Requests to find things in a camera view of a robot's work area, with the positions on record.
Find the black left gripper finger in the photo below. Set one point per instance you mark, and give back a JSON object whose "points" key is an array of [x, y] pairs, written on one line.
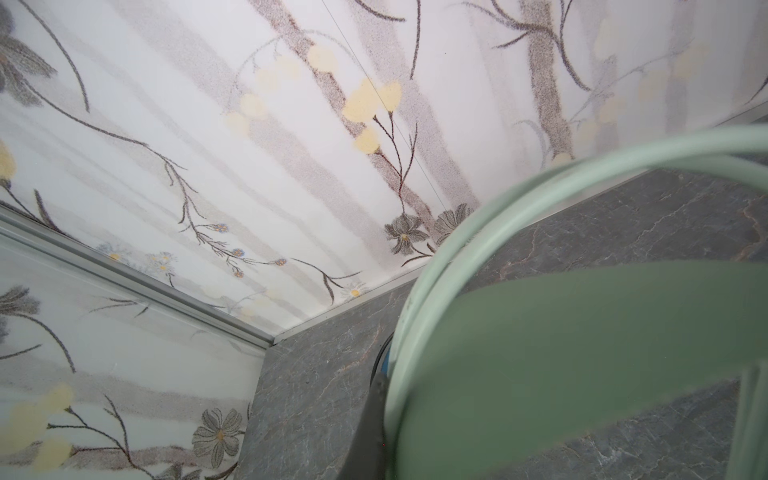
{"points": [[366, 458]]}

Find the mint green headphones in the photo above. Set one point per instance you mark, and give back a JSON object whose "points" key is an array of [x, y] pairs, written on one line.
{"points": [[483, 379]]}

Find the black blue headphones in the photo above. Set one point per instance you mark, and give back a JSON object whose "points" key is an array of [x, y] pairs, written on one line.
{"points": [[380, 365]]}

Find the left corner aluminium profile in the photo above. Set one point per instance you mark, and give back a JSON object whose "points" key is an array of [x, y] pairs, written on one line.
{"points": [[69, 252]]}

